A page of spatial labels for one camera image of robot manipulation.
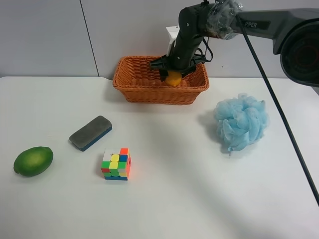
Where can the yellow orange mango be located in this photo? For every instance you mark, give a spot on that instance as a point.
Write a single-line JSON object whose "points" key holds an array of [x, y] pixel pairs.
{"points": [[173, 79]]}

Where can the green lemon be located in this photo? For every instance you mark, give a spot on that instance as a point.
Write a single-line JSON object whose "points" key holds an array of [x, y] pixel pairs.
{"points": [[33, 161]]}

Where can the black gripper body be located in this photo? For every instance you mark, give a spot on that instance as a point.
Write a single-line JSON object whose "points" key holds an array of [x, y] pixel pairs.
{"points": [[178, 64]]}

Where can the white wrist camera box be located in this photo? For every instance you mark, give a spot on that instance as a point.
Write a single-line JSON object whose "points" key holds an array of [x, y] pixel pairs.
{"points": [[172, 33]]}

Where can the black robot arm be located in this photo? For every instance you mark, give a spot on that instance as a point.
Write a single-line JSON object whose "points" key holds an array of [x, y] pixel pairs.
{"points": [[294, 33]]}

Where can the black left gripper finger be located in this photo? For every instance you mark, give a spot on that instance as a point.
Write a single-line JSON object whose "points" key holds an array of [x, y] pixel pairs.
{"points": [[163, 75]]}

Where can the orange wicker basket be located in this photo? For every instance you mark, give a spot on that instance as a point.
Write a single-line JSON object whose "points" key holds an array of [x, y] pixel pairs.
{"points": [[138, 83]]}

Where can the blue mesh bath sponge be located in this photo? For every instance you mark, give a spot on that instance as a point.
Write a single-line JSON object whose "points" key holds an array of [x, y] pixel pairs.
{"points": [[241, 121]]}

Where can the grey felt whiteboard eraser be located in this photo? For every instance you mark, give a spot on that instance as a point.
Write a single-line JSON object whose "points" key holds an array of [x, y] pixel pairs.
{"points": [[89, 134]]}

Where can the multicoloured puzzle cube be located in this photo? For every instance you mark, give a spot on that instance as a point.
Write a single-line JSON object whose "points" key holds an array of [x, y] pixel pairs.
{"points": [[116, 164]]}

